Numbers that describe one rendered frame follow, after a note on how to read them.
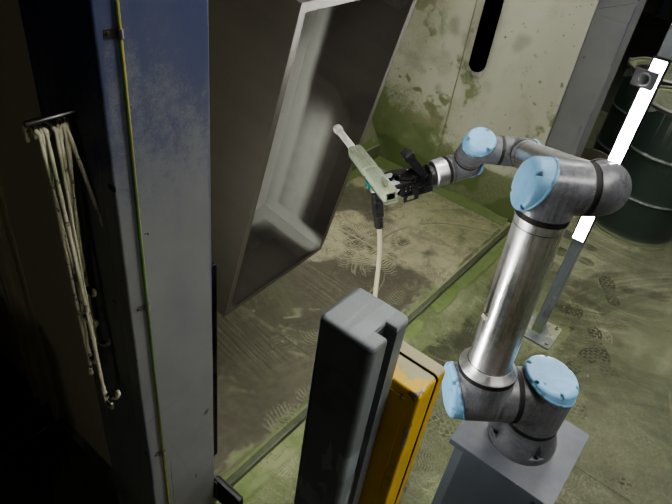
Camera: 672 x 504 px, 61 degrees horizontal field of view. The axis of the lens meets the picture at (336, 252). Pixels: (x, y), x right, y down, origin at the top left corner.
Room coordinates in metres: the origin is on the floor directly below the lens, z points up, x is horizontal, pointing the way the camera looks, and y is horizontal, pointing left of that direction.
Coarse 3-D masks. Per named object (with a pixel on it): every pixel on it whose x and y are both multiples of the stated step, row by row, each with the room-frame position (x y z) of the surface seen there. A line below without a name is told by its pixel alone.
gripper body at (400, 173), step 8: (408, 168) 1.64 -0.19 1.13; (424, 168) 1.65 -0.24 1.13; (432, 168) 1.62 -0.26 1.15; (400, 176) 1.59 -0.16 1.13; (408, 176) 1.59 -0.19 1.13; (416, 176) 1.59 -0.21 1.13; (432, 176) 1.61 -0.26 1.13; (416, 184) 1.58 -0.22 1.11; (424, 184) 1.62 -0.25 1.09; (432, 184) 1.61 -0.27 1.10; (400, 192) 1.58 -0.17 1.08; (408, 192) 1.58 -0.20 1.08; (416, 192) 1.58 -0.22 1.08; (424, 192) 1.61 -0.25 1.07; (408, 200) 1.57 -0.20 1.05
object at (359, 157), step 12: (336, 132) 1.86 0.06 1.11; (348, 144) 1.75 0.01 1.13; (360, 156) 1.65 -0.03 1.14; (360, 168) 1.61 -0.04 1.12; (372, 168) 1.57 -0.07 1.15; (372, 180) 1.51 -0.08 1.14; (384, 180) 1.48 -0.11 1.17; (384, 192) 1.44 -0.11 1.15; (396, 192) 1.45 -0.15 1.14; (372, 204) 1.56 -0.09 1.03; (384, 204) 1.44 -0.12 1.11
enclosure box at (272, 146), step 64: (256, 0) 1.48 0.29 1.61; (320, 0) 1.47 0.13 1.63; (384, 0) 1.99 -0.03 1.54; (256, 64) 1.48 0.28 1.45; (320, 64) 2.11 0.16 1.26; (384, 64) 1.97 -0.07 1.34; (256, 128) 1.47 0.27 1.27; (320, 128) 2.09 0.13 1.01; (256, 192) 1.48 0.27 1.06; (320, 192) 2.07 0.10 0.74; (256, 256) 1.89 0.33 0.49
